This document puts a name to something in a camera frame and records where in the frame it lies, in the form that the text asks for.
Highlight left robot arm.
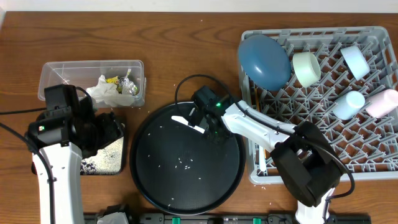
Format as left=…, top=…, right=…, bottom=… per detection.
left=25, top=84, right=124, bottom=223

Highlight yellow snack wrapper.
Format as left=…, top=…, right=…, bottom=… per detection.
left=106, top=76, right=122, bottom=93

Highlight black rectangular tray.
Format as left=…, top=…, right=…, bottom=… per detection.
left=25, top=113, right=125, bottom=175

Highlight clear plastic bin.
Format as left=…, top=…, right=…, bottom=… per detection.
left=38, top=60, right=146, bottom=108

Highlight dark blue plate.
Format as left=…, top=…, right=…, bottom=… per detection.
left=238, top=35, right=292, bottom=91

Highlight white tissue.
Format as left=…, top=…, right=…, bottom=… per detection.
left=86, top=75, right=135, bottom=107

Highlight black round tray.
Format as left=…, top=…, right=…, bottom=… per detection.
left=129, top=105, right=246, bottom=215

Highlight white cup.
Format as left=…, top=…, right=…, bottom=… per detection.
left=332, top=91, right=365, bottom=120

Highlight pile of white rice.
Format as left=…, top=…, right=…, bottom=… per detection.
left=80, top=124, right=206, bottom=208

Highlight teal bowl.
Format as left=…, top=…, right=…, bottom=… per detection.
left=292, top=52, right=321, bottom=88

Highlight wooden chopstick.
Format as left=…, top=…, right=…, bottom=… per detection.
left=254, top=87, right=261, bottom=112

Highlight pink cup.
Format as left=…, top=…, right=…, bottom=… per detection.
left=365, top=89, right=397, bottom=118

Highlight light blue small plate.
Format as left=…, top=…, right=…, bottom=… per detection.
left=340, top=45, right=370, bottom=80

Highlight grey dishwasher rack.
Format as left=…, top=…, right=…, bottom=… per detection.
left=239, top=26, right=397, bottom=180

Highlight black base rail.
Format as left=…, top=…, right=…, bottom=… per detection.
left=83, top=212, right=373, bottom=224

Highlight light blue plastic knife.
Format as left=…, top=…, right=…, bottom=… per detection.
left=258, top=147, right=267, bottom=172

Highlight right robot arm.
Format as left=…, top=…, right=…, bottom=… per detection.
left=189, top=86, right=344, bottom=223

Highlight silver foil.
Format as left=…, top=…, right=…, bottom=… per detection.
left=119, top=68, right=138, bottom=95

